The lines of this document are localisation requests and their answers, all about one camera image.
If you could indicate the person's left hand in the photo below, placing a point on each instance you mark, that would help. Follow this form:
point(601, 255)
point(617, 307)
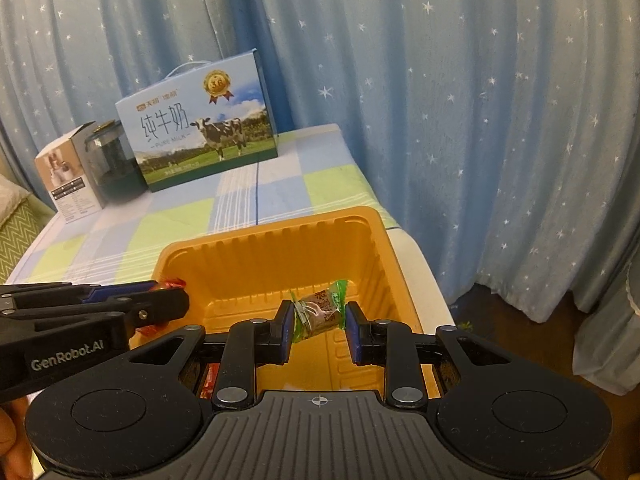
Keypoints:
point(10, 440)

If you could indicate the beige pillow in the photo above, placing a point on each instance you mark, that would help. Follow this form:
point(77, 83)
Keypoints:
point(7, 195)

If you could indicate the blue milk carton box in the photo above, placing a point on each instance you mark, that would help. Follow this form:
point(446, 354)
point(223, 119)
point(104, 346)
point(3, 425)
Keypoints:
point(200, 125)

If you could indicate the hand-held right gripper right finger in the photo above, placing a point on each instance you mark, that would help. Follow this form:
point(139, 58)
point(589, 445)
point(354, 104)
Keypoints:
point(354, 332)

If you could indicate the red candy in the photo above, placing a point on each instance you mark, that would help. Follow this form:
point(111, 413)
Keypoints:
point(172, 284)

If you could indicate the dark glass jar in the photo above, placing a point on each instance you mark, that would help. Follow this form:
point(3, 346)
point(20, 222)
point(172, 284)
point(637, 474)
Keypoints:
point(117, 170)

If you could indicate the green zigzag cushion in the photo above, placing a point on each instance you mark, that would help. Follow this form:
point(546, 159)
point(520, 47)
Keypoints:
point(20, 235)

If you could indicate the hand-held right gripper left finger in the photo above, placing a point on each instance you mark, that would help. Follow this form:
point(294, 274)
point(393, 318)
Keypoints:
point(287, 332)

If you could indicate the grey-blue lace-trim curtain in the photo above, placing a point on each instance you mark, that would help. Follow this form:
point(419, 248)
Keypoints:
point(620, 340)

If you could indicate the orange plastic tray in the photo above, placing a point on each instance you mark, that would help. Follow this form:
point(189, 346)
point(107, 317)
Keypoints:
point(280, 260)

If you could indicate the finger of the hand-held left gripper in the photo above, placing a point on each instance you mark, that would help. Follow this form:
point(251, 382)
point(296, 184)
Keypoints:
point(115, 291)
point(160, 307)

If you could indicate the white product box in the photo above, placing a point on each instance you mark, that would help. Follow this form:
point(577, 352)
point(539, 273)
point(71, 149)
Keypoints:
point(65, 185)

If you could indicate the blue star-print curtain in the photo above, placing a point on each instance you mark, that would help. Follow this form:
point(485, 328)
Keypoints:
point(450, 85)

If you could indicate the green-ended candy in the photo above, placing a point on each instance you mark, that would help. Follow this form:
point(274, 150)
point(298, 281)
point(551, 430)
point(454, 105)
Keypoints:
point(317, 310)

